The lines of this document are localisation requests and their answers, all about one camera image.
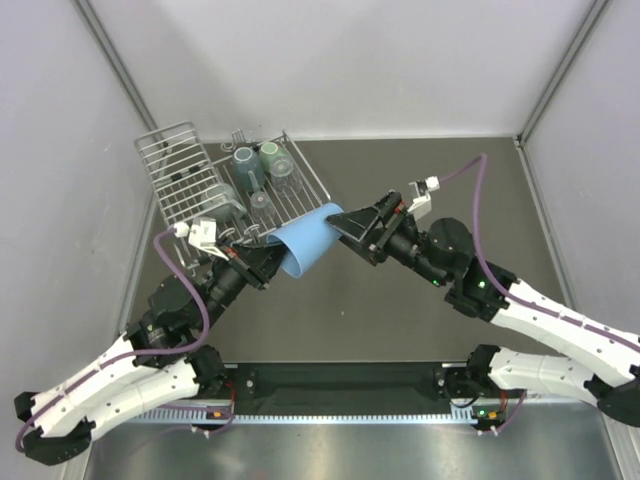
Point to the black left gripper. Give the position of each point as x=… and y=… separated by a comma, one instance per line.
x=258, y=263

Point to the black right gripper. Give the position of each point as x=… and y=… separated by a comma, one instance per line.
x=357, y=223

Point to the clear wine glass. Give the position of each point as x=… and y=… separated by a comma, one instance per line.
x=262, y=208

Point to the blue plastic cup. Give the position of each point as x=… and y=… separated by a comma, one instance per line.
x=307, y=239

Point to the clear glass tumbler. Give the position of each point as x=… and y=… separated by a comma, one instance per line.
x=285, y=178

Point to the blue-grey ceramic mug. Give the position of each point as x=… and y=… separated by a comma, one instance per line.
x=248, y=170

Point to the green teal mug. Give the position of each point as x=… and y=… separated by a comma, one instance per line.
x=269, y=152

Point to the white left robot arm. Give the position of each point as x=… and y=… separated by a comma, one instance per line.
x=159, y=359

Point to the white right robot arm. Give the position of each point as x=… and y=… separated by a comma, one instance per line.
x=593, y=363

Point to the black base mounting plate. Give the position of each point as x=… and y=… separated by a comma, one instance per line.
x=347, y=388

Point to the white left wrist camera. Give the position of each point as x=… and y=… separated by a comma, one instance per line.
x=200, y=234

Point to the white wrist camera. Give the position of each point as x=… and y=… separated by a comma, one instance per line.
x=421, y=191
x=200, y=234

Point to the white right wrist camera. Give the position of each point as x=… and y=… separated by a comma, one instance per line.
x=421, y=191

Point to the metal wire dish rack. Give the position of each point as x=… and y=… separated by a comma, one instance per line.
x=180, y=168

